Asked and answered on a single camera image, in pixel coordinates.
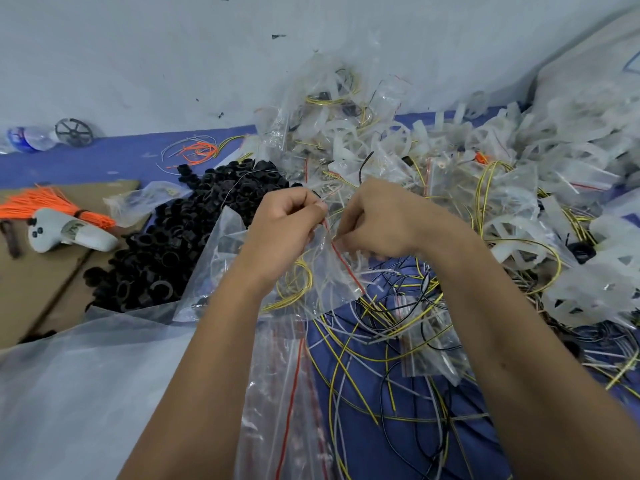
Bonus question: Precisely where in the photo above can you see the person's left hand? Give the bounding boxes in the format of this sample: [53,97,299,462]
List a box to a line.
[245,187,329,291]

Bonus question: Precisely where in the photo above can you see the person's right hand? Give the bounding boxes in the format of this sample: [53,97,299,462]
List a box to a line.
[332,177,481,260]

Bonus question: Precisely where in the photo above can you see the clear zip bag with wires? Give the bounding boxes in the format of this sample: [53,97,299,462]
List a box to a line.
[172,206,368,323]

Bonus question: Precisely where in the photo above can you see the person's right forearm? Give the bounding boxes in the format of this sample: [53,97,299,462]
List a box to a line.
[430,230,640,480]

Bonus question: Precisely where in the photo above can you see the person's left forearm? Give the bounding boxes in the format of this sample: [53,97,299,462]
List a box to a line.
[117,260,291,480]

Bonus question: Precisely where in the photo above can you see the pile of filled clear zip bags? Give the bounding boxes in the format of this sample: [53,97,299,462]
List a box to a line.
[255,55,416,195]

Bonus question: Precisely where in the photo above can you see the pile of black plastic rings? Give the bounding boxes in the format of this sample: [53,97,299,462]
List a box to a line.
[83,159,303,313]

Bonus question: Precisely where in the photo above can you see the small crumpled clear bag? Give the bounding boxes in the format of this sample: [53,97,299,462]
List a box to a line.
[103,181,193,228]

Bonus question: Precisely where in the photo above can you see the stack of empty zip bags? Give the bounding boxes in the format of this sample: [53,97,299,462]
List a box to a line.
[234,315,333,480]

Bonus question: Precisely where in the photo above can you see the blue cloth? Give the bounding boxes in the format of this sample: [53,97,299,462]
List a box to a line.
[0,106,640,480]

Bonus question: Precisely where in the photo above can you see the black spoked plastic wheel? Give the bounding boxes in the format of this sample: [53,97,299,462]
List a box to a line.
[54,118,95,148]

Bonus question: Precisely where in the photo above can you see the white handheld controller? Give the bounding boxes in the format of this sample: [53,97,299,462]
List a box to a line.
[27,208,120,254]

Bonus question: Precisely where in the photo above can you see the brown cardboard sheet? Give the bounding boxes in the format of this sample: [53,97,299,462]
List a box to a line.
[0,180,151,350]

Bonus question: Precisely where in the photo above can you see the large clear plastic bag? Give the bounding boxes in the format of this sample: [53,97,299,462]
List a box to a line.
[0,302,201,480]

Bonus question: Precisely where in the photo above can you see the clear plastic water bottle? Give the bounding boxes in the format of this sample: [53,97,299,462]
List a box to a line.
[0,126,61,154]

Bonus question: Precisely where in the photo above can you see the tangle of loose coloured wires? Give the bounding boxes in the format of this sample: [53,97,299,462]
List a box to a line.
[305,255,640,480]

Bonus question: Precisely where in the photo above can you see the loose orange and white wires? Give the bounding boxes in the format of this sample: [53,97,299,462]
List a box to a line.
[156,135,246,175]

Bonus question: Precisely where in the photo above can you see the pile of white plastic propeller guards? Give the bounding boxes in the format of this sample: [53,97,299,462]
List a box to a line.
[320,97,640,328]

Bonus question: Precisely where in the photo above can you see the bundle of orange wires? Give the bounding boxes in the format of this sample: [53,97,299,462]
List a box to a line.
[0,185,117,230]

